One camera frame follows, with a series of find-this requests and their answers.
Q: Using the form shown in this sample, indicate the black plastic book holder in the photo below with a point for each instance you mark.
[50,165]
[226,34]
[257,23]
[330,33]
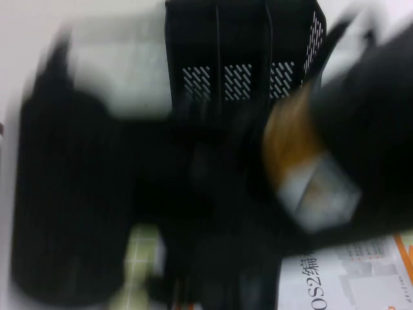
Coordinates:
[245,42]

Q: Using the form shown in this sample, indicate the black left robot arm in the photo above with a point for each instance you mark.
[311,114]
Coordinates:
[67,193]

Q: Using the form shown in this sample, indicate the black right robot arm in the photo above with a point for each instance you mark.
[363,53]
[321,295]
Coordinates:
[371,113]

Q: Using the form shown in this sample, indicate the white book with orange trim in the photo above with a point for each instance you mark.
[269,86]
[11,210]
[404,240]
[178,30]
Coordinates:
[348,277]

